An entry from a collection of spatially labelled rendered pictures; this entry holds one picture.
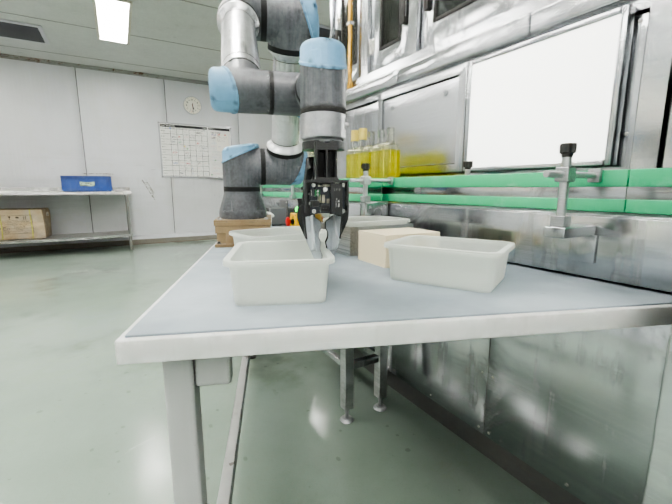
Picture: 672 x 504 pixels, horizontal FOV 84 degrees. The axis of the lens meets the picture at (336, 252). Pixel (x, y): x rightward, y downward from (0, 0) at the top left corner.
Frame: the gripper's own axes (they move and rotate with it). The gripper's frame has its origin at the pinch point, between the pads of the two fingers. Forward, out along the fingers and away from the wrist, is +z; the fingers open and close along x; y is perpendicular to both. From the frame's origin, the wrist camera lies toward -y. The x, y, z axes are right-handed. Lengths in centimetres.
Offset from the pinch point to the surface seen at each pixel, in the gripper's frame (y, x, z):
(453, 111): -57, 49, -38
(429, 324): 18.8, 13.0, 6.3
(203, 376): 15.4, -18.6, 13.7
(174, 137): -615, -188, -97
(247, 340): 19.6, -11.9, 6.9
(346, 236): -32.0, 9.6, 0.3
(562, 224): 4.9, 43.3, -6.0
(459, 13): -61, 52, -69
